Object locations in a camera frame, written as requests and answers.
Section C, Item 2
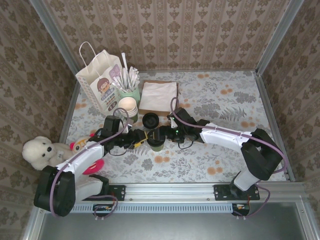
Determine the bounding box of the dark green cup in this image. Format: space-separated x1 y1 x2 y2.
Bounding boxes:
146 136 166 149

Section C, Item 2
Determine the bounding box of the white cartoon print paper bag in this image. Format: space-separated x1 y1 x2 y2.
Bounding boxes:
75 41 125 115

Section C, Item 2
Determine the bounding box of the black plastic cup lid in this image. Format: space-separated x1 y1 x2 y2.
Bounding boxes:
142 112 160 130

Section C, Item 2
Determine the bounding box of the brown cardboard napkin box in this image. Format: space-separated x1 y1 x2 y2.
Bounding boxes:
138 79 180 118

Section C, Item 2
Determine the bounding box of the stack of green paper cups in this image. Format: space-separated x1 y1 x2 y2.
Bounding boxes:
118 96 139 124

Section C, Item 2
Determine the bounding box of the light green straw holder cup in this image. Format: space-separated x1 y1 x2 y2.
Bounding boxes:
116 84 141 118

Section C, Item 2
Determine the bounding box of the floral printed tablecloth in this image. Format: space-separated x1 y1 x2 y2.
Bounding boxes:
59 70 288 185

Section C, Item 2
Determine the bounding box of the plush doll with orange glasses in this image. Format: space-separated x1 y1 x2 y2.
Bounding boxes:
69 134 105 176

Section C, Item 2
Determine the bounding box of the white teddy bear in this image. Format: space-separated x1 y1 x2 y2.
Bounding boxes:
22 136 73 171

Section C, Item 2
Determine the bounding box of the grey metal shelf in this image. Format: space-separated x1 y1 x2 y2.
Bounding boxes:
23 201 317 240

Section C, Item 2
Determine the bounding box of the aluminium side rail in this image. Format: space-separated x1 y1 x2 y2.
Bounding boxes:
254 71 296 182
58 73 83 143

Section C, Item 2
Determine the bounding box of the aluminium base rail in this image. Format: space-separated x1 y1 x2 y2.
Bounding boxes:
37 181 310 203

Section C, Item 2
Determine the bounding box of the grey slotted cable duct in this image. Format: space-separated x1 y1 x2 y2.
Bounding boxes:
46 202 232 214

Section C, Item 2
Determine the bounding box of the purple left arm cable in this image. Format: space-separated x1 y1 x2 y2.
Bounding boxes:
51 107 131 221

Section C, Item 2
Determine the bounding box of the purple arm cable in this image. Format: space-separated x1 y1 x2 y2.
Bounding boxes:
170 97 288 220
51 107 131 221

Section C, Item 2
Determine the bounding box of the aluminium frame post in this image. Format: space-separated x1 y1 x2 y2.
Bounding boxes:
28 0 82 76
256 0 305 73

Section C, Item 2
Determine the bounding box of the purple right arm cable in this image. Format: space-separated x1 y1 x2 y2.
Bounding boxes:
170 97 288 220

